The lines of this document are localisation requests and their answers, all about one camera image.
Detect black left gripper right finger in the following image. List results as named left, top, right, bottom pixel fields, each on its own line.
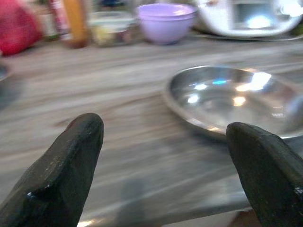
left=226, top=122, right=303, bottom=227

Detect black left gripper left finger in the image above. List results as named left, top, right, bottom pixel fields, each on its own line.
left=0, top=113, right=104, bottom=227

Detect shallow stainless steel bowl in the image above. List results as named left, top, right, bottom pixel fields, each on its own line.
left=163, top=65, right=303, bottom=140

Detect orange sauce bottle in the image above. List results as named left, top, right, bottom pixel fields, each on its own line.
left=62, top=0, right=89, bottom=49

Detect red plastic bag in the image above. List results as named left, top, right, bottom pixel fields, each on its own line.
left=0, top=0, right=45, bottom=56

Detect clear plastic food container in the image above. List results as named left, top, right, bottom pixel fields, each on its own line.
left=89, top=11, right=138, bottom=47

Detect small red label bottle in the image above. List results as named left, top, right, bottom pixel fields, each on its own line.
left=48, top=0, right=71, bottom=41

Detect white kitchen machine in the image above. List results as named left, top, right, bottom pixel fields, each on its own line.
left=195, top=0, right=303, bottom=38

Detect purple plastic bowl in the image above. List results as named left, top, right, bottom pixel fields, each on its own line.
left=136, top=3, right=197, bottom=45

